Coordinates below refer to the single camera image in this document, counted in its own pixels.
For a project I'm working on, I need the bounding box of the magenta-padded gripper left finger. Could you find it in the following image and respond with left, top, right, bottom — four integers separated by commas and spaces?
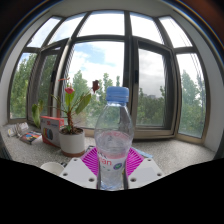
59, 146, 101, 190

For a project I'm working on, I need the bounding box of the red and white box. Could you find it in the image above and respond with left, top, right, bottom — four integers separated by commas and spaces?
40, 115, 65, 148

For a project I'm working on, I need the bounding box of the bronze framed bay window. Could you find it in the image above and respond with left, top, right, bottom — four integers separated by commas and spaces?
8, 9, 211, 144

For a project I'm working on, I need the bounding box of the red-flowered plant in white pot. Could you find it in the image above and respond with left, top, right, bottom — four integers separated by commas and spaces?
50, 78, 101, 158

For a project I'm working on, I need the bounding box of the clear blue-capped water bottle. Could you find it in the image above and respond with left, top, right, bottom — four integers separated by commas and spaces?
93, 85, 135, 191

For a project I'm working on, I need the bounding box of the light blue tissue pack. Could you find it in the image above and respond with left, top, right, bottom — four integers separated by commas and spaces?
134, 147, 154, 160

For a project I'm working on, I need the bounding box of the small green leafy plant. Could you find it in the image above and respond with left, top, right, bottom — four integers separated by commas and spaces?
31, 99, 45, 129

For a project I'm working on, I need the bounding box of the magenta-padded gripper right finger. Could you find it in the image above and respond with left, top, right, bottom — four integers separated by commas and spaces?
125, 147, 165, 190

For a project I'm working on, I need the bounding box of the colourful booklet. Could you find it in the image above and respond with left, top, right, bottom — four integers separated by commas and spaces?
19, 130, 43, 145

